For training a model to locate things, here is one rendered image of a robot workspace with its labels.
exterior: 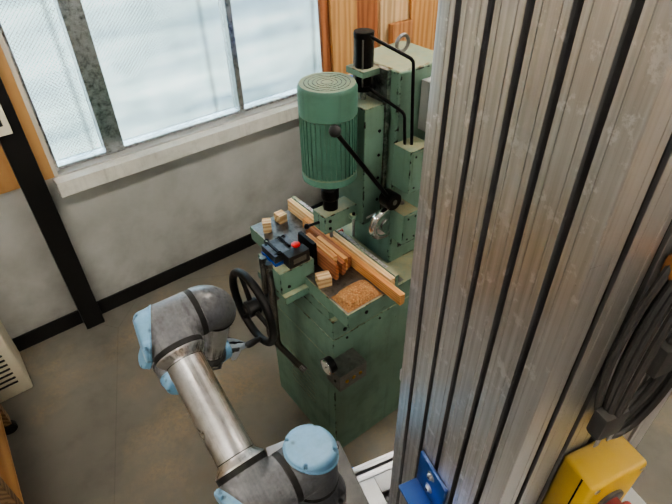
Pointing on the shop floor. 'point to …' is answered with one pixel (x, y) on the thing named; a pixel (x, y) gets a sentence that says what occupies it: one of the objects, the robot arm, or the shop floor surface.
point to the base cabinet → (376, 407)
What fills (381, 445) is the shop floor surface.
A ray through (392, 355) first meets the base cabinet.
